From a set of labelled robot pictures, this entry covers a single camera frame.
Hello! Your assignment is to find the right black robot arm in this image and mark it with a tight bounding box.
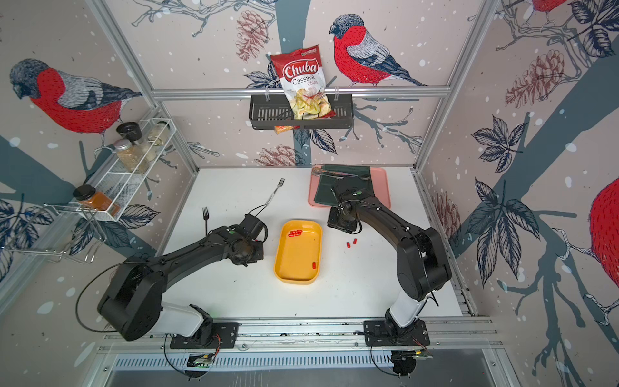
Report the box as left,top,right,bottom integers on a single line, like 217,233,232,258
327,182,452,336

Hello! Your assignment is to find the white wire spice rack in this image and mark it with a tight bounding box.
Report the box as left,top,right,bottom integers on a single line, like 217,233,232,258
69,118,177,222

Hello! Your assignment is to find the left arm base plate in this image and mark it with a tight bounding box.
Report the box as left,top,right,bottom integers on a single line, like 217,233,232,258
170,322,240,350

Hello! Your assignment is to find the chrome wire holder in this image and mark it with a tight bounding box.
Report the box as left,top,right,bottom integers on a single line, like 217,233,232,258
1,203,107,264

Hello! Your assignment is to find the black lid spice jar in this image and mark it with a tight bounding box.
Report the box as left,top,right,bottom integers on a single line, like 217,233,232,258
116,122,144,145

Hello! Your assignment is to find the aluminium frame profile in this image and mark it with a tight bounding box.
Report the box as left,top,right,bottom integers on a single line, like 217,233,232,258
151,85,451,102

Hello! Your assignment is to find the black wall basket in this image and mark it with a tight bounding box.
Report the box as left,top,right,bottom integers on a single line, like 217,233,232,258
249,94,354,130

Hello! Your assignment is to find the silver metal spoon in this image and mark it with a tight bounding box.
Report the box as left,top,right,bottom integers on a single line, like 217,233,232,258
311,167,344,180

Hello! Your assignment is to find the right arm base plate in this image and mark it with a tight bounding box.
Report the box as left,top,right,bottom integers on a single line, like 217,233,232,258
362,319,430,348

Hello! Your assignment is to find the clear spice jar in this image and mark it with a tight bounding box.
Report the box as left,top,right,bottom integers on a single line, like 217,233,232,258
147,121,169,147

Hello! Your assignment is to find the small snack packet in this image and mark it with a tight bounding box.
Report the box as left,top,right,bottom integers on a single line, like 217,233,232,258
275,126,296,134

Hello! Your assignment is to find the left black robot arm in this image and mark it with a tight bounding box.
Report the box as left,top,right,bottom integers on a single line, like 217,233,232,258
97,214,269,348

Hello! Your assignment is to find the dark green cloth napkin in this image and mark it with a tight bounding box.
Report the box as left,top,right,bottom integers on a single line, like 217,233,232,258
314,164,374,206

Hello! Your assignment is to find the red cassava chips bag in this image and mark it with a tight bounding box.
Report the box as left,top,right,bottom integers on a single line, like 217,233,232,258
271,45,335,120

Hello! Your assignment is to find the silver fork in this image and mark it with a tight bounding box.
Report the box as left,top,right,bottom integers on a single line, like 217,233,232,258
264,178,285,206

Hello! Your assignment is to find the silver lid spice jar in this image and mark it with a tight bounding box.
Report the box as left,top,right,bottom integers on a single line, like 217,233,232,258
114,139,148,174

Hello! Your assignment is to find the yellow plastic storage box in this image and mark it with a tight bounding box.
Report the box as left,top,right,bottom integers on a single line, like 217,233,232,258
274,219,322,285

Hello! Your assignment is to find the black fork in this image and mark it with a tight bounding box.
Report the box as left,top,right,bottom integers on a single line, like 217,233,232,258
201,206,210,235

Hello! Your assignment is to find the iridescent metal spoon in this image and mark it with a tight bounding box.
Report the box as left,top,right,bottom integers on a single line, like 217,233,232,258
334,171,371,181

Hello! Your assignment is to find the orange spice jar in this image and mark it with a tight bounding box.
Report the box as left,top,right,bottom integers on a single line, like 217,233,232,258
74,185,120,216

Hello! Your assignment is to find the pink plastic tray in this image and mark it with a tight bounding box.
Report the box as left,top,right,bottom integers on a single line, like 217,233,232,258
308,167,392,209

